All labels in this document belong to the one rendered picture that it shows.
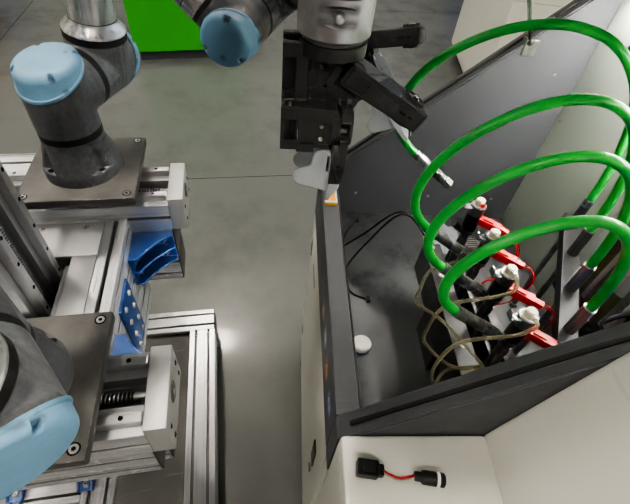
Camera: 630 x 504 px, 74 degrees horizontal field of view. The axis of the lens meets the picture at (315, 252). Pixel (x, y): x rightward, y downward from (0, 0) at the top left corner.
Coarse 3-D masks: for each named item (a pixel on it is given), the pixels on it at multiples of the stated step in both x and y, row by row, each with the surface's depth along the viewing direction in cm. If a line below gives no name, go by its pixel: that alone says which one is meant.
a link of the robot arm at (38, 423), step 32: (0, 352) 34; (32, 352) 40; (0, 384) 32; (32, 384) 36; (0, 416) 33; (32, 416) 34; (64, 416) 37; (0, 448) 32; (32, 448) 35; (64, 448) 39; (0, 480) 35
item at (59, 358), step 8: (32, 328) 53; (32, 336) 51; (40, 336) 54; (48, 336) 59; (40, 344) 53; (48, 344) 55; (56, 344) 57; (48, 352) 54; (56, 352) 56; (64, 352) 57; (48, 360) 54; (56, 360) 55; (64, 360) 57; (72, 360) 59; (56, 368) 55; (64, 368) 56; (72, 368) 58; (56, 376) 54; (64, 376) 56; (72, 376) 58; (64, 384) 55
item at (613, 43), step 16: (480, 32) 60; (496, 32) 59; (512, 32) 58; (576, 32) 57; (592, 32) 57; (608, 32) 57; (448, 48) 62; (464, 48) 61; (624, 48) 57; (432, 64) 63; (624, 64) 59; (416, 80) 65; (624, 128) 65; (624, 144) 67; (608, 176) 71; (592, 192) 74
